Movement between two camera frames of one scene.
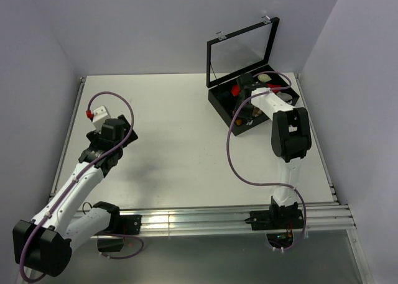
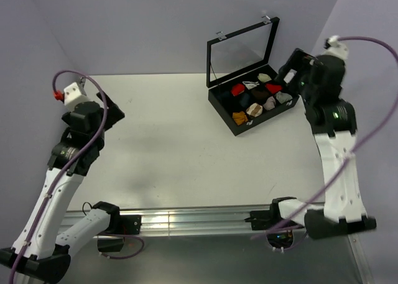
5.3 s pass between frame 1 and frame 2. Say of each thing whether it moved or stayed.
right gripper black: moved
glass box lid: stayed
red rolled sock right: stayed
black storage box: stayed
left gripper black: moved
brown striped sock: stayed
